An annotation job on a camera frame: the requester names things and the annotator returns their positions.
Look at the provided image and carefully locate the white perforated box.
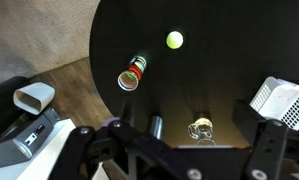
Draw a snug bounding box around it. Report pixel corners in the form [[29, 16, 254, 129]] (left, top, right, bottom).
[[249, 75, 299, 132]]

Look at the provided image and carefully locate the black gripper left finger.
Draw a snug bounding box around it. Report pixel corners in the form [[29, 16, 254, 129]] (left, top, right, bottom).
[[48, 98, 190, 180]]

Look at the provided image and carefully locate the clear glass mug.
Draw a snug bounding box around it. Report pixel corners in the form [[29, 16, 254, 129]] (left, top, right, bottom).
[[187, 113, 217, 146]]

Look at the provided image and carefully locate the yellow-green tennis ball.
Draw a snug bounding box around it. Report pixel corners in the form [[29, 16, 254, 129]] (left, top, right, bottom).
[[165, 30, 185, 50]]

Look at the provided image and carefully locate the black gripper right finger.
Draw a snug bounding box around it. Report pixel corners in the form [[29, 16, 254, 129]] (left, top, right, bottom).
[[232, 99, 299, 180]]

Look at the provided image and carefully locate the grey rounded rectangular duct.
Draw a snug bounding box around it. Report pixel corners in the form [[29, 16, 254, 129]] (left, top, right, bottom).
[[12, 81, 56, 116]]

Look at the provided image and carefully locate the grey metal water bottle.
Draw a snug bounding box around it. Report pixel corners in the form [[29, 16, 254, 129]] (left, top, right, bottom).
[[149, 114, 164, 140]]

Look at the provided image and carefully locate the clear tennis ball can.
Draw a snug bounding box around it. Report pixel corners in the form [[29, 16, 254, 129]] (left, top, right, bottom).
[[117, 54, 148, 93]]

